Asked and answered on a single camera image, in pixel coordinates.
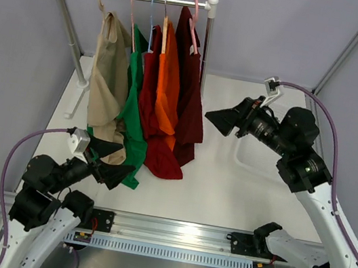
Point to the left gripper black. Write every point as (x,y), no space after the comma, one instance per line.
(103,172)

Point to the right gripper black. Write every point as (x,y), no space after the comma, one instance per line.
(242,116)

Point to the orange t shirt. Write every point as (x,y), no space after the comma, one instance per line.
(168,89)

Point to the maroon t shirt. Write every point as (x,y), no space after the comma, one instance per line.
(189,129)

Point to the wide pink hanger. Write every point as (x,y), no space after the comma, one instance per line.
(192,24)

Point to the wooden hanger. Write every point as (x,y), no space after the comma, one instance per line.
(165,27)

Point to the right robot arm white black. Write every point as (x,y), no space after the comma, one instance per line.
(306,176)

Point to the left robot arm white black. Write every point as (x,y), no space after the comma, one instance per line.
(38,221)

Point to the green t shirt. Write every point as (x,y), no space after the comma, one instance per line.
(134,147)

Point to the red t shirt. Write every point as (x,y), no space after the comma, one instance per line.
(160,159)

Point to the beige t shirt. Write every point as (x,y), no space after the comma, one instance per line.
(109,81)

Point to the blue hanger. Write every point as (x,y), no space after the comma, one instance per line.
(150,36)

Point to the thin pink hanger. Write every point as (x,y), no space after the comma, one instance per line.
(132,26)

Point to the white plastic basket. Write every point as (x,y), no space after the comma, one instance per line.
(257,158)

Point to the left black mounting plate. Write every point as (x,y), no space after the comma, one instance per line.
(103,219)

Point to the black mounting plate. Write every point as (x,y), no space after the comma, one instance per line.
(244,243)
(103,219)

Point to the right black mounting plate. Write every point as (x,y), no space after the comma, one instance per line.
(244,243)

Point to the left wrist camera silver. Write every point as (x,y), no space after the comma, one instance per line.
(78,143)

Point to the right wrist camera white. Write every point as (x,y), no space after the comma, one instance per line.
(274,90)

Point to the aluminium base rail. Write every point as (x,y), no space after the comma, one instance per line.
(170,232)

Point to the white slotted cable duct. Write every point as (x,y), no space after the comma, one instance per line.
(157,251)

